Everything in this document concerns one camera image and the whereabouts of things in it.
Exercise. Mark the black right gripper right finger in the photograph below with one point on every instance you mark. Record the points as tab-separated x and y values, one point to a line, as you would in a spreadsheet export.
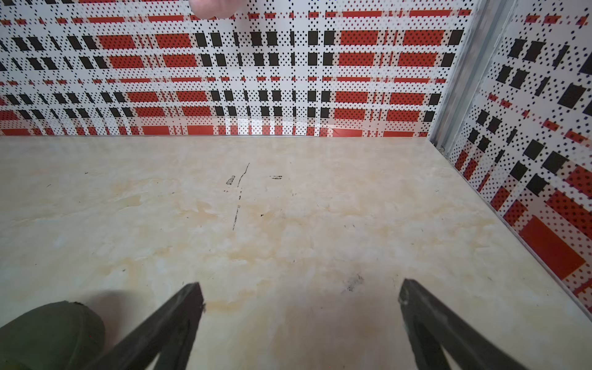
434	330

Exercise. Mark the pink hanging plush toy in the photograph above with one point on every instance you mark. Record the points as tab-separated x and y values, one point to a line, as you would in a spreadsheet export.
220	9

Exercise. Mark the green shoe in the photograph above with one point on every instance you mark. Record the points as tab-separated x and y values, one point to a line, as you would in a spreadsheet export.
60	335

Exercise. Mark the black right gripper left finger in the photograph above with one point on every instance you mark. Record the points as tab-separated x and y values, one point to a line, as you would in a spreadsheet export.
165	339

